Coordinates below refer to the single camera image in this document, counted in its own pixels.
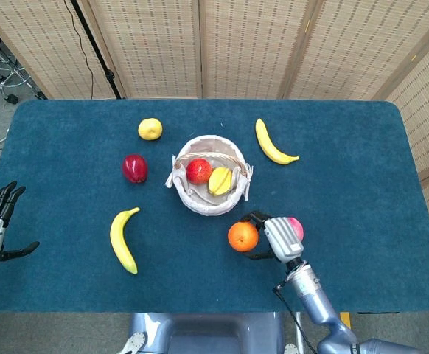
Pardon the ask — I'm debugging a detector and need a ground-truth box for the blue tablecloth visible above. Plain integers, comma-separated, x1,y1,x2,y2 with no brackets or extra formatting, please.
0,98,429,314

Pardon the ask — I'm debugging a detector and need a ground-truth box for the bright red apple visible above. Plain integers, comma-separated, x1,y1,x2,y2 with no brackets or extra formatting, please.
186,158,214,184

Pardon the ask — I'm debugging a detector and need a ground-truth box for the pink peach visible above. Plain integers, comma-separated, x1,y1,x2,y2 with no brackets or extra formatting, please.
287,217,304,243

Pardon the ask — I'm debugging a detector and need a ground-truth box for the wicker basket with cloth liner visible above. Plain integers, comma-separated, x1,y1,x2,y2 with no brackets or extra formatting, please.
165,134,254,217

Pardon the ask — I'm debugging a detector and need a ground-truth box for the orange fruit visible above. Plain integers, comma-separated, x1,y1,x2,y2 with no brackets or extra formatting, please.
227,221,259,252

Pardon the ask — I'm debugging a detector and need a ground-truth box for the dark red wax apple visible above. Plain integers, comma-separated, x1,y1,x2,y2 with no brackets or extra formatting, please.
122,153,149,184

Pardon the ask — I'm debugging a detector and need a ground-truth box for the large greenish yellow banana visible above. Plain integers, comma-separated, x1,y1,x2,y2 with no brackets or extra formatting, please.
110,206,141,275

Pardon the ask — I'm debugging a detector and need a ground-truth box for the yellow starfruit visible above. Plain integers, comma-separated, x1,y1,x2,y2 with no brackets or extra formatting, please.
207,166,234,196

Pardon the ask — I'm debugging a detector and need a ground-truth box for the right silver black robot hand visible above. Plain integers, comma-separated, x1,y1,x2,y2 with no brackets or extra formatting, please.
242,211,305,264

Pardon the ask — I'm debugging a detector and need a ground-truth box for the black tripod pole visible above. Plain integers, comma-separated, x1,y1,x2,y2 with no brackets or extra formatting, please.
69,0,126,100

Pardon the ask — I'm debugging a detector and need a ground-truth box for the small yellow banana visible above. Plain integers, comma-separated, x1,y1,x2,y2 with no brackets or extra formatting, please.
255,118,300,165

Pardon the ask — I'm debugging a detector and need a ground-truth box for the blue-grey robot torso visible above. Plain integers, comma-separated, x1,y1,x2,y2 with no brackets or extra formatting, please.
121,312,300,354

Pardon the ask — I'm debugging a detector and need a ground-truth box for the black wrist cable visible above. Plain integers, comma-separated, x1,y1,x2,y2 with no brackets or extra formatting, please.
272,260,321,354

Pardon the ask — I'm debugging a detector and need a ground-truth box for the thin black cable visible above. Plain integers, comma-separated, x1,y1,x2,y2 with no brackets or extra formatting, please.
63,0,95,100

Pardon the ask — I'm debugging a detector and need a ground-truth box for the office chair with chrome base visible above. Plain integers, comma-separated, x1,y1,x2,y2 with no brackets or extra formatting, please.
0,20,48,105

